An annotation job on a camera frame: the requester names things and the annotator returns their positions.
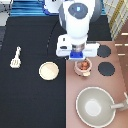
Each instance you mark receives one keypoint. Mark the large grey wok pan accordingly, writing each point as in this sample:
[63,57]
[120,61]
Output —
[96,107]

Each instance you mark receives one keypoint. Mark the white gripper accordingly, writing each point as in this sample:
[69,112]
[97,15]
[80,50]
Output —
[76,49]

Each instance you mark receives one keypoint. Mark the pink stove top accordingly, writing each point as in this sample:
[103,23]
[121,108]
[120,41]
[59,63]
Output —
[105,73]

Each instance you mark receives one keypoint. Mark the cream slotted spatula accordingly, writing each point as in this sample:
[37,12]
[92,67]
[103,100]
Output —
[16,62]

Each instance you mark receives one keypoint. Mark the cream round plate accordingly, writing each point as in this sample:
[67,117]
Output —
[48,71]

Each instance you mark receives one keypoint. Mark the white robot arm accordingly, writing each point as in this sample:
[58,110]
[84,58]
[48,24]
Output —
[75,17]

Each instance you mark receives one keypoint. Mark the blue white robot base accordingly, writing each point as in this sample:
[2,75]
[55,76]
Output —
[52,6]

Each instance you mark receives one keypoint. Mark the black table mat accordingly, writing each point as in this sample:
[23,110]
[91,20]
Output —
[27,100]

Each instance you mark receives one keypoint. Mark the pink pot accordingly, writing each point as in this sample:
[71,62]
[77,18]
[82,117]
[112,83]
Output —
[83,68]

